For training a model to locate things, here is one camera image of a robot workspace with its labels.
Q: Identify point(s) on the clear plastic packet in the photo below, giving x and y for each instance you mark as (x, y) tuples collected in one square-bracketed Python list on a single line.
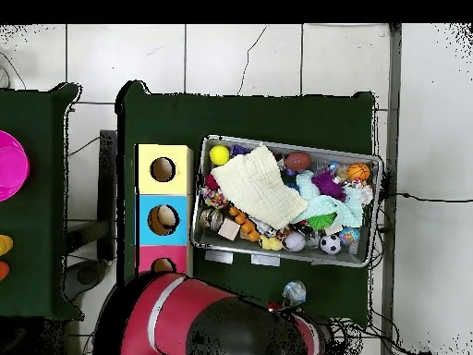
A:
[(294, 292)]

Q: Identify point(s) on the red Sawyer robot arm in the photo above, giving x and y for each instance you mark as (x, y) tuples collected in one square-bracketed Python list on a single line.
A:
[(177, 310)]

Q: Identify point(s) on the clear mesh bin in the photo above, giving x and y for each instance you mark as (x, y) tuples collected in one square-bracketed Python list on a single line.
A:
[(288, 254)]

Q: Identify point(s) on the cream yellow cloth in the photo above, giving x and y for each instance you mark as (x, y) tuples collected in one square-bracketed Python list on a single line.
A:
[(257, 186)]

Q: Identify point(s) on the small wooden block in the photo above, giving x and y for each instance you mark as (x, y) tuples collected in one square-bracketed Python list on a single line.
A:
[(229, 229)]

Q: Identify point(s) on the yellow ball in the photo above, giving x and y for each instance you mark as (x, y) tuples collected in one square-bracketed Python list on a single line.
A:
[(219, 154)]

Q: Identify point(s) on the brown toy football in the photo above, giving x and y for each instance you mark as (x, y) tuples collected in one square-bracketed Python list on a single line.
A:
[(298, 160)]

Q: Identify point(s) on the white ball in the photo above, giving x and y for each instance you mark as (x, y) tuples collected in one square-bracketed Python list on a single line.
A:
[(295, 241)]

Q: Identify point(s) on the green spiky ball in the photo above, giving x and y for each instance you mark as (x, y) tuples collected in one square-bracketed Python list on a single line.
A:
[(322, 220)]

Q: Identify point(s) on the purple spiky toy with eyes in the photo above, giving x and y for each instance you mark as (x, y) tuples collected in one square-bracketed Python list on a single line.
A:
[(327, 184)]

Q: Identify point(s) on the small soccer ball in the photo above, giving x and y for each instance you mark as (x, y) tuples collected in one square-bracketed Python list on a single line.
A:
[(330, 243)]

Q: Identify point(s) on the mint green cloth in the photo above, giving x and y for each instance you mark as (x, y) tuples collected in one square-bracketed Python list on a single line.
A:
[(347, 207)]

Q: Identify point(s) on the orange toy basketball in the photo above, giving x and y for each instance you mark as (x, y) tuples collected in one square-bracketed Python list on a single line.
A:
[(359, 171)]

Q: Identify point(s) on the dark green side table cloth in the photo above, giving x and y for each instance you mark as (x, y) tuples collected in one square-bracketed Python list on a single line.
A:
[(33, 214)]

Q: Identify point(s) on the magenta plate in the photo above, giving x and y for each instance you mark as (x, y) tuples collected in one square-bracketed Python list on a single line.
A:
[(11, 166)]

